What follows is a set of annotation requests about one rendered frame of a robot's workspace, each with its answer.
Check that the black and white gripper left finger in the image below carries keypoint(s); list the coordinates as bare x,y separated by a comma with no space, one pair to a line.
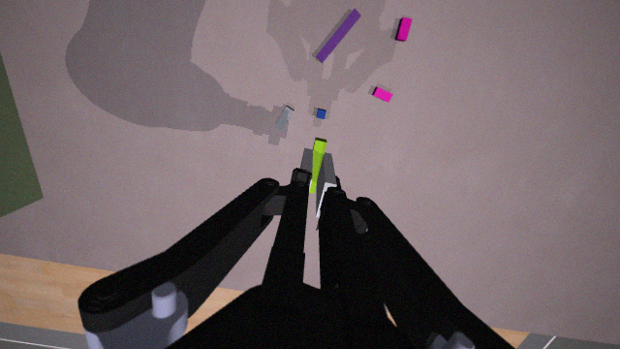
147,305

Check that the magenta rod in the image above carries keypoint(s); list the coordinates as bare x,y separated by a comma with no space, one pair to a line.
403,29
382,94

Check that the lime green rod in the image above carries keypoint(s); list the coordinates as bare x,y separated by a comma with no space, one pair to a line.
318,154

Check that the purple rod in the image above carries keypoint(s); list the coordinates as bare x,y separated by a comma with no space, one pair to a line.
338,35

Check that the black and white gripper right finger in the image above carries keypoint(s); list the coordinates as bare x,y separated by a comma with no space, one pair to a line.
421,305

